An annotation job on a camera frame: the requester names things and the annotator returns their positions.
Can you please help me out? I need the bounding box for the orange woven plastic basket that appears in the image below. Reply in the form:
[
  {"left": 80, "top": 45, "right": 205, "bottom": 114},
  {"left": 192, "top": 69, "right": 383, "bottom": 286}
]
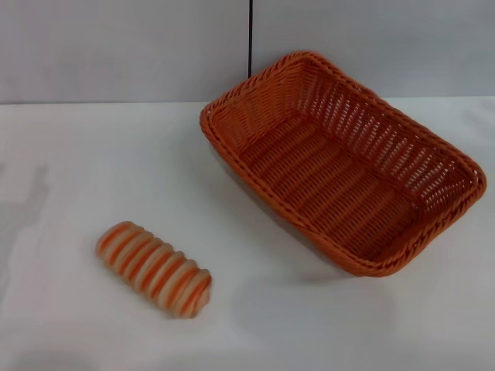
[{"left": 199, "top": 49, "right": 487, "bottom": 278}]

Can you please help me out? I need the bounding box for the orange cream striped toy bread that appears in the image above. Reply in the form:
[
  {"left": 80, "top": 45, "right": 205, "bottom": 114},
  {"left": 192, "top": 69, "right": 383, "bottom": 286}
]
[{"left": 95, "top": 220, "right": 213, "bottom": 320}]

